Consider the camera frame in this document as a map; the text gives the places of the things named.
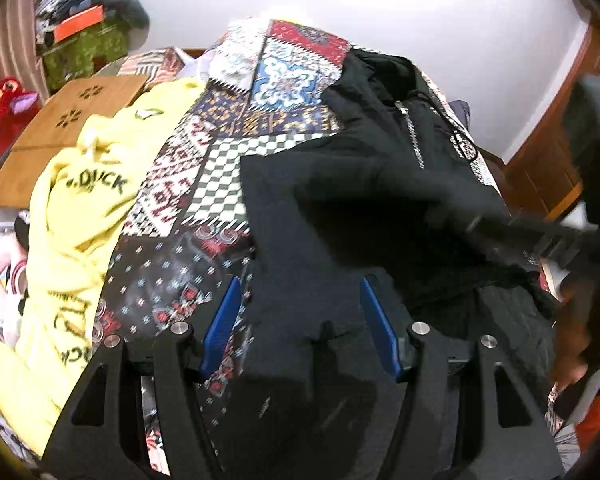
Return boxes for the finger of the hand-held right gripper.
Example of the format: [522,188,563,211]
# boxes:
[425,207,600,275]

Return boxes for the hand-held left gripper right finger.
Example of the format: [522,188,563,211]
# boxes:
[359,276,566,480]

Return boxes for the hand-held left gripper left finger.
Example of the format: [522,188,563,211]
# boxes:
[40,276,243,480]

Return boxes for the black zip jacket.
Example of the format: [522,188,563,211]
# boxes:
[200,49,561,480]

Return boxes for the person's right hand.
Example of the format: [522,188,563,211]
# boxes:
[550,280,600,397]

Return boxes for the patchwork patterned blanket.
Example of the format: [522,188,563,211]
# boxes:
[92,16,506,477]

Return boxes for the yellow printed hoodie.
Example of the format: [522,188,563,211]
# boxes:
[0,79,208,457]

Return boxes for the cartoon printed cloth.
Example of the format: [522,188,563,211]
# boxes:
[0,204,32,348]

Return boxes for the wooden folding table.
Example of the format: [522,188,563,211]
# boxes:
[0,74,151,210]

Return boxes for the striped patterned cushion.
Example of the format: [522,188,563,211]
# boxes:
[117,47,187,88]

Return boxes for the red plush toy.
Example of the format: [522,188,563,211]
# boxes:
[0,77,43,157]

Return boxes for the green patterned storage box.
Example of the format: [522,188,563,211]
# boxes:
[40,17,132,93]

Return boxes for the orange box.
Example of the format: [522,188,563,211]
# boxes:
[52,5,106,44]

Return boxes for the grey plush cushion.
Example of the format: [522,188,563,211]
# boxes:
[87,0,152,29]

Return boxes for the striped maroon curtain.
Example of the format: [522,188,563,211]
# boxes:
[0,0,57,107]

